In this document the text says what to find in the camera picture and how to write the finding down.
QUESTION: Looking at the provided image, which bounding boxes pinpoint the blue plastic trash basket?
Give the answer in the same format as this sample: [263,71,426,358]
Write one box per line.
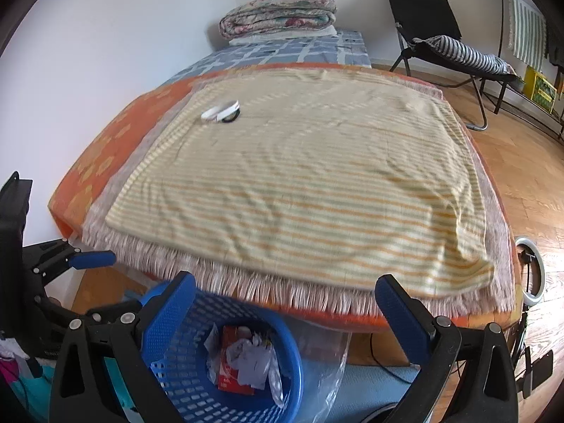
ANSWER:
[150,288,303,422]

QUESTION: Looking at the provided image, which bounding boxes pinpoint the striped cushion on chair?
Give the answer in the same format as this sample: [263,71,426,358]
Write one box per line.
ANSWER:
[413,35,515,75]

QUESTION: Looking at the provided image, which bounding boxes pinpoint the red cigarette box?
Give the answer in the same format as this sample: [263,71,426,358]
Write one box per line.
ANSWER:
[217,326,254,395]

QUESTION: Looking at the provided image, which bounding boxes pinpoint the black hair band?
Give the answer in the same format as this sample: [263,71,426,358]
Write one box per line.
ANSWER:
[221,110,240,123]

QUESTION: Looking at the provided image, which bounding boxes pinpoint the black folding chair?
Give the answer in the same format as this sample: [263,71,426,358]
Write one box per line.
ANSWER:
[388,0,517,132]

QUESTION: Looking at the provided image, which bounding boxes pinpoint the yellow striped blanket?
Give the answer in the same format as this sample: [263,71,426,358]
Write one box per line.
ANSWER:
[105,69,494,298]

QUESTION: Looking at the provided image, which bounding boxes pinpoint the white ring light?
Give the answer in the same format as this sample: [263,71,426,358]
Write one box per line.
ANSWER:
[515,236,546,311]

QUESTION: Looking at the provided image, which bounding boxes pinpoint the clear plastic bag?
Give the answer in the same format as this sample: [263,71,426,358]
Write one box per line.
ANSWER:
[202,311,354,423]

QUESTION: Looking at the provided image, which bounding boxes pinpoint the white tissue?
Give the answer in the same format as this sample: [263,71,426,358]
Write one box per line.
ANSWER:
[226,335,280,391]

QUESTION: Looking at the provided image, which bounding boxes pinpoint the blue checked bedsheet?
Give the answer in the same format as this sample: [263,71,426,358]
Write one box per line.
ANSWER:
[164,30,371,85]

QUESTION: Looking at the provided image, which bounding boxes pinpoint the white tape ring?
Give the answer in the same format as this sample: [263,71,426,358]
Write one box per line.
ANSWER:
[200,99,241,122]

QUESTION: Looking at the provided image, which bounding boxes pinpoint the striped towel on rack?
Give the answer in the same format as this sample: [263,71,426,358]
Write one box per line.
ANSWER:
[509,0,547,72]

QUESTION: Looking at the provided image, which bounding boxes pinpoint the folded floral quilt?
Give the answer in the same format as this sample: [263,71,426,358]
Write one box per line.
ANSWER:
[219,0,337,40]

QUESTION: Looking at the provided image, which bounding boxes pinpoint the yellow crate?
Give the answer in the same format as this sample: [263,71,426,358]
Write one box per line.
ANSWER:
[523,66,556,114]

